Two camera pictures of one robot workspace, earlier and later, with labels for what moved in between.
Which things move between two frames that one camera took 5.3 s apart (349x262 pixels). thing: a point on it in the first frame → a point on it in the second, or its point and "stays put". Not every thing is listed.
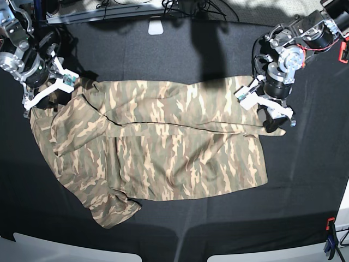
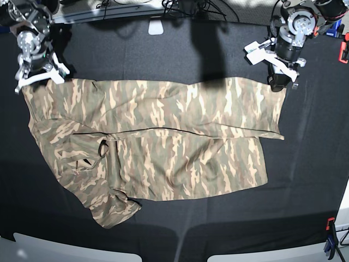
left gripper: x=61 y=79 → x=40 y=66
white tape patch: x=155 y=27 stays put
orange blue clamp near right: x=330 y=245 stays put
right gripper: x=272 y=112 → x=282 y=73
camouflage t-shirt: x=113 y=144 stays put
